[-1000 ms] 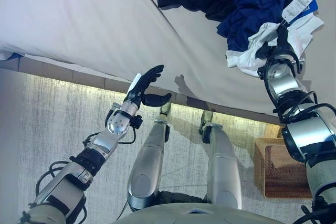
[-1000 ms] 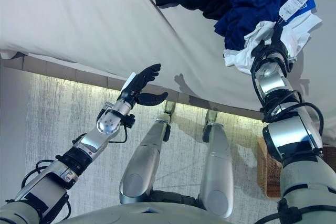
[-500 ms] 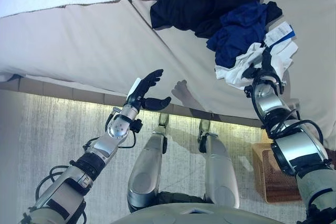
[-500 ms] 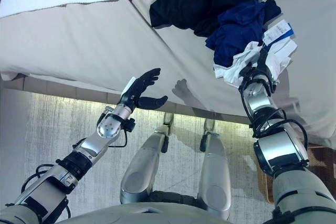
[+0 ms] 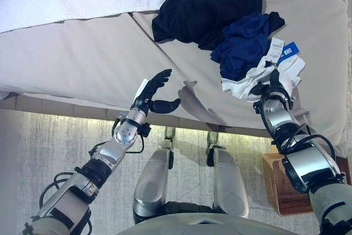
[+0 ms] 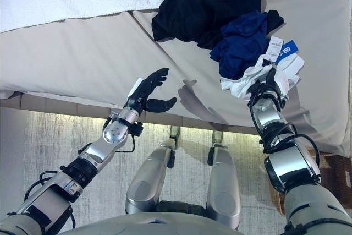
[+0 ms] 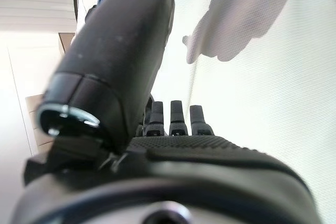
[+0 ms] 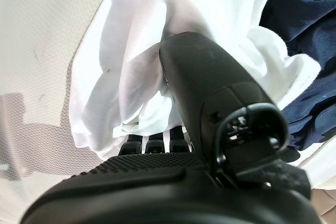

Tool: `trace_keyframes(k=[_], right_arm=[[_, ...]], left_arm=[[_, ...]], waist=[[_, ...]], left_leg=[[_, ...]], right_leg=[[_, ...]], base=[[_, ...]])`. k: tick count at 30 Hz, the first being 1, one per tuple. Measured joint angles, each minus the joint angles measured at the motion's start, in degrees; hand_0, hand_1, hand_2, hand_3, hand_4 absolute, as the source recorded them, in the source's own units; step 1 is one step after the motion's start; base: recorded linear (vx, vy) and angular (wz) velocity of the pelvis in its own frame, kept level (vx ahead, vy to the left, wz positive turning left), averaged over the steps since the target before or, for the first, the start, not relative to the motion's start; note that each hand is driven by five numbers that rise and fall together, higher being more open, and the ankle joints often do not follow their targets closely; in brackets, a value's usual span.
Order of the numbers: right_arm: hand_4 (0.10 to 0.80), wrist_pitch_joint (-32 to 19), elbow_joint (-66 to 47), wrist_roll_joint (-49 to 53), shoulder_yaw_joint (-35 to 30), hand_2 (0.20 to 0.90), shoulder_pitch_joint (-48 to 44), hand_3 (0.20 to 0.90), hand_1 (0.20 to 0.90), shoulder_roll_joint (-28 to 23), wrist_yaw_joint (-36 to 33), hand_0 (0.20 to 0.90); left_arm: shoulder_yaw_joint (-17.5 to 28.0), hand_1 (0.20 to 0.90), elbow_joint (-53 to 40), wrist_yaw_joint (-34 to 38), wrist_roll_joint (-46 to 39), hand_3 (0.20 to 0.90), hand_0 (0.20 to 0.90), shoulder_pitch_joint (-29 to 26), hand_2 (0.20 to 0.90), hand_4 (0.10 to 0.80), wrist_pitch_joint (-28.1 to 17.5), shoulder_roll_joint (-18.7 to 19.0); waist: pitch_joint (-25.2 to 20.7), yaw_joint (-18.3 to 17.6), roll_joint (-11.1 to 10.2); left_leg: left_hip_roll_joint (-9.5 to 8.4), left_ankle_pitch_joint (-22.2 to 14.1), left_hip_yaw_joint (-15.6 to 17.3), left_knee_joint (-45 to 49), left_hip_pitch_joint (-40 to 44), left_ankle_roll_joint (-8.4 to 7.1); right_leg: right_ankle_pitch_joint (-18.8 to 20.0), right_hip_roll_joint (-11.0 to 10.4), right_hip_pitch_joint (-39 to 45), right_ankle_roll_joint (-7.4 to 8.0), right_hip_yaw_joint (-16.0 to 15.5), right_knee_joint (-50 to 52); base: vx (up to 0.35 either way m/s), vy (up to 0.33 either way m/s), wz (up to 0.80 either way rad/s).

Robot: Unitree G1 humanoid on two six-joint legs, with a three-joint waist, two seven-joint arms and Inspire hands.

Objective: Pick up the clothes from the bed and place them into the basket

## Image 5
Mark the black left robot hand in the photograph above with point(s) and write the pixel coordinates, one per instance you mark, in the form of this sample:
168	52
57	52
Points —
149	89

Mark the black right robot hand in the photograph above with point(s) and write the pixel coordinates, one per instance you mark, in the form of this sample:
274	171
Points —
283	89

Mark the blue clothing tag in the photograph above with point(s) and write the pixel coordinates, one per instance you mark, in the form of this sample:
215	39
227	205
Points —
290	52

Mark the white paper clothing tag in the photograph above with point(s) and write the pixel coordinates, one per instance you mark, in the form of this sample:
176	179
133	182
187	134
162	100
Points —
275	49

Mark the white garment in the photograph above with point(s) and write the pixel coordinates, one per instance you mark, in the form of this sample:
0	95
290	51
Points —
242	86

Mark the dark blue garment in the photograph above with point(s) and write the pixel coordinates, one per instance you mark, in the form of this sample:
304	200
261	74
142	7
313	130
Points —
242	45

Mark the black garment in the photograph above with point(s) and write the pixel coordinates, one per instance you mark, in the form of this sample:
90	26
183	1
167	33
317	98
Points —
203	9

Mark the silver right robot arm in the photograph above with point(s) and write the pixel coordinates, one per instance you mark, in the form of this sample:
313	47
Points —
310	163

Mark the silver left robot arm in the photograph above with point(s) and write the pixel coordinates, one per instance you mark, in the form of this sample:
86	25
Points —
110	155

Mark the brown wicker basket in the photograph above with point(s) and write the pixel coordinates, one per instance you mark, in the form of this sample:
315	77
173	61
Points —
277	182

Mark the silver left robot leg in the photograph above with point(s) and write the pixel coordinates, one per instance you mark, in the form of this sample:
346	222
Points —
151	180

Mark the silver robot leg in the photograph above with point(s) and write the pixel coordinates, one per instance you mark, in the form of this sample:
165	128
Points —
228	182
151	180

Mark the grey striped rug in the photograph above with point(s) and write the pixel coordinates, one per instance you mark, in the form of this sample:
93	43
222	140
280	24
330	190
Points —
68	147

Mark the silver right robot leg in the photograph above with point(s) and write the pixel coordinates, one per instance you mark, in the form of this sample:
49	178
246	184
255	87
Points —
228	182

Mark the grey robot torso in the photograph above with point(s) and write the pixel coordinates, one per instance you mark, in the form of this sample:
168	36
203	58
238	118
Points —
209	224

